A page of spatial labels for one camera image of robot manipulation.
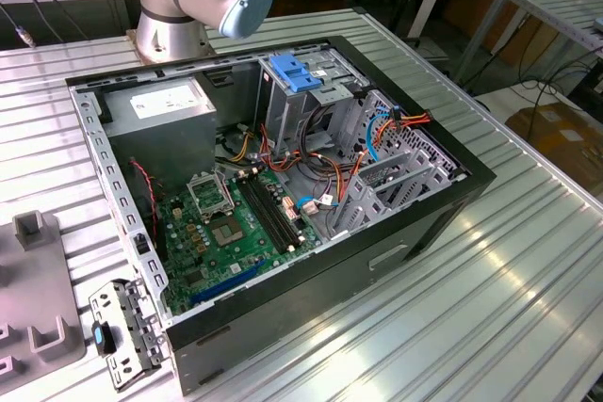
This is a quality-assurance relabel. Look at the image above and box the black cable metal connector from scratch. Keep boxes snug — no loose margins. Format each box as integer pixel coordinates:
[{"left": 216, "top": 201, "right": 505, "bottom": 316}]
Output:
[{"left": 0, "top": 0, "right": 76, "bottom": 50}]

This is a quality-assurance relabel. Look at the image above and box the mixed colour wire bundle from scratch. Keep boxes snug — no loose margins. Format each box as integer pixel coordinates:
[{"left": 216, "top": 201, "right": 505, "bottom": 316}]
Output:
[{"left": 257, "top": 123, "right": 371, "bottom": 208}]

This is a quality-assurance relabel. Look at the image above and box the green motherboard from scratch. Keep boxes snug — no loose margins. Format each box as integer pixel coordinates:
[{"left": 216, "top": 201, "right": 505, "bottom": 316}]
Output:
[{"left": 155, "top": 169, "right": 326, "bottom": 316}]

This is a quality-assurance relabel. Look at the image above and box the grey metal drive cage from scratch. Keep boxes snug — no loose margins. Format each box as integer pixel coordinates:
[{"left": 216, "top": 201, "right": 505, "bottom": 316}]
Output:
[{"left": 256, "top": 42, "right": 373, "bottom": 158}]

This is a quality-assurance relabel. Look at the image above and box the grey power supply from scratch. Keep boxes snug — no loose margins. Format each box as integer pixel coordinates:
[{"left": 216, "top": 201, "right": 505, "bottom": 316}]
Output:
[{"left": 101, "top": 77, "right": 219, "bottom": 186}]

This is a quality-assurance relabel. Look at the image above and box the silver slot bracket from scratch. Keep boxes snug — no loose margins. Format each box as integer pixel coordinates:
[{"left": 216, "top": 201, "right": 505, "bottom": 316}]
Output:
[{"left": 88, "top": 277, "right": 171, "bottom": 393}]

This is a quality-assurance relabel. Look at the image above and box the black RAM slot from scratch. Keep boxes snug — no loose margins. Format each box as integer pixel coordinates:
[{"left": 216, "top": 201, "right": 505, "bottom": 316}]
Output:
[
  {"left": 243, "top": 177, "right": 295, "bottom": 251},
  {"left": 256, "top": 172, "right": 306, "bottom": 244},
  {"left": 250, "top": 175, "right": 300, "bottom": 248},
  {"left": 236, "top": 179, "right": 289, "bottom": 255}
]

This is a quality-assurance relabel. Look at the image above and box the flat cardboard box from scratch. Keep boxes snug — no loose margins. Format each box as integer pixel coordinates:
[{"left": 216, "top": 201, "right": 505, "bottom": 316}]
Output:
[{"left": 506, "top": 103, "right": 603, "bottom": 186}]

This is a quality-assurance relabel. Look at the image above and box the blue wire white connector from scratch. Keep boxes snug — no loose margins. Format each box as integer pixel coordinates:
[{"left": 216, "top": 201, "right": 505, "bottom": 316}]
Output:
[{"left": 295, "top": 194, "right": 341, "bottom": 218}]

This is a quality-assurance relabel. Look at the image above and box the CPU socket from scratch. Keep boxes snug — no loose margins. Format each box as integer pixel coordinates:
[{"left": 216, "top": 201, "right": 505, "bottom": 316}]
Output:
[{"left": 209, "top": 216, "right": 247, "bottom": 249}]

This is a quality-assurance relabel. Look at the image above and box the metal socket cover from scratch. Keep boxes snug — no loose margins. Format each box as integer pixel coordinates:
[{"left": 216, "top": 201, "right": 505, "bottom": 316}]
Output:
[{"left": 187, "top": 169, "right": 236, "bottom": 223}]

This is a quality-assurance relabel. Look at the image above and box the metal slat side table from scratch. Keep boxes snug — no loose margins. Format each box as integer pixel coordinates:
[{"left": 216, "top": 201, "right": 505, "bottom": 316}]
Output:
[{"left": 454, "top": 0, "right": 603, "bottom": 88}]

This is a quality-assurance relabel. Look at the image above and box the yellow black power wire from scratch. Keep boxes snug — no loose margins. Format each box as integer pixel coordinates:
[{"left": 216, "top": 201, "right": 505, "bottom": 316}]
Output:
[{"left": 220, "top": 122, "right": 259, "bottom": 164}]

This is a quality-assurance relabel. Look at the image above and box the blue expansion slot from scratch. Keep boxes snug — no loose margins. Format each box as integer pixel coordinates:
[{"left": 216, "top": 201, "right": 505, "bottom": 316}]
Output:
[{"left": 189, "top": 258, "right": 266, "bottom": 305}]

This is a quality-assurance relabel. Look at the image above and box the red orange power wire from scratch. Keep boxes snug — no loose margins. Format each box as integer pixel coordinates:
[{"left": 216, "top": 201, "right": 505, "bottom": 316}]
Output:
[{"left": 376, "top": 107, "right": 433, "bottom": 139}]

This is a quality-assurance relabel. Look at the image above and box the black fan with red wire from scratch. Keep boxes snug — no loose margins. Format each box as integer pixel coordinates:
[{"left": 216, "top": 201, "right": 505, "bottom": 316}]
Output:
[{"left": 129, "top": 159, "right": 169, "bottom": 262}]

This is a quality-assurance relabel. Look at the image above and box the blue flat data wire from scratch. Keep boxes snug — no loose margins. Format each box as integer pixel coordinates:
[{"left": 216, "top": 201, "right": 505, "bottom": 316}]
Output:
[{"left": 365, "top": 109, "right": 395, "bottom": 166}]

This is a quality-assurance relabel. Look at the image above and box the grey parts rack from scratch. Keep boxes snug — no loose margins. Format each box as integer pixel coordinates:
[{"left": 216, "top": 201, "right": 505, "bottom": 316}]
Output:
[{"left": 0, "top": 211, "right": 89, "bottom": 380}]

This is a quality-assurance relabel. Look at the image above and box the grey metal disk bay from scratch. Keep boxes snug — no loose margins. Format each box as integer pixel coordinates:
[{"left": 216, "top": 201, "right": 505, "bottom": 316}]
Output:
[{"left": 327, "top": 90, "right": 470, "bottom": 241}]

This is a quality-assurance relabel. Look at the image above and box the blue plastic drive latch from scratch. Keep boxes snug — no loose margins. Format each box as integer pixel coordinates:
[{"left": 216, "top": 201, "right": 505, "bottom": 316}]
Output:
[{"left": 269, "top": 54, "right": 323, "bottom": 94}]

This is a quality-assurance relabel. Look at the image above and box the black PC case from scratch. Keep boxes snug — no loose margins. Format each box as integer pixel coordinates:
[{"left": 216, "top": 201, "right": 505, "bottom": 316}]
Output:
[{"left": 64, "top": 34, "right": 498, "bottom": 396}]

